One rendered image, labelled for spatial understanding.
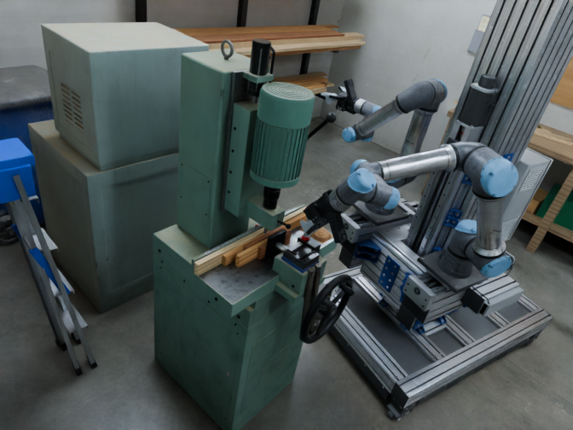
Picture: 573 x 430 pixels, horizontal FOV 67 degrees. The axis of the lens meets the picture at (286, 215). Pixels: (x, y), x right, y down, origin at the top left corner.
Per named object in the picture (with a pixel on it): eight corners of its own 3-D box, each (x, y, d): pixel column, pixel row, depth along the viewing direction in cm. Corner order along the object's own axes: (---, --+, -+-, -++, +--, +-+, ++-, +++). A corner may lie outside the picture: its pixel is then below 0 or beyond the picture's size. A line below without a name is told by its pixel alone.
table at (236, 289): (250, 335, 138) (252, 322, 134) (189, 284, 152) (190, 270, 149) (354, 259, 179) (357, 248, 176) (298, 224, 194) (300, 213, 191)
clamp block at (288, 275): (298, 296, 152) (302, 276, 147) (269, 276, 158) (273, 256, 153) (322, 278, 162) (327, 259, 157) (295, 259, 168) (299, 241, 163)
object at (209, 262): (197, 276, 148) (198, 264, 145) (193, 273, 149) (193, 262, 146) (306, 217, 189) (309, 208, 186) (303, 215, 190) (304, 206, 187)
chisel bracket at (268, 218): (269, 235, 159) (273, 216, 155) (243, 217, 166) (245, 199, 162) (282, 228, 164) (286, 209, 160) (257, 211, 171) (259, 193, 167)
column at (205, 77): (209, 251, 175) (222, 72, 136) (175, 225, 186) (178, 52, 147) (248, 231, 191) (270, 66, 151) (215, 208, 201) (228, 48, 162)
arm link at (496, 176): (489, 251, 180) (493, 139, 147) (513, 275, 168) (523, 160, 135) (463, 261, 180) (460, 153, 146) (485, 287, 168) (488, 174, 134)
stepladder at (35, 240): (69, 384, 205) (-17, 172, 134) (47, 349, 219) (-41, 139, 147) (102, 364, 215) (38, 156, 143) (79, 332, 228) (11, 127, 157)
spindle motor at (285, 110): (275, 195, 143) (291, 104, 126) (239, 173, 151) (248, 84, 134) (309, 180, 155) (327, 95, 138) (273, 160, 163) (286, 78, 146)
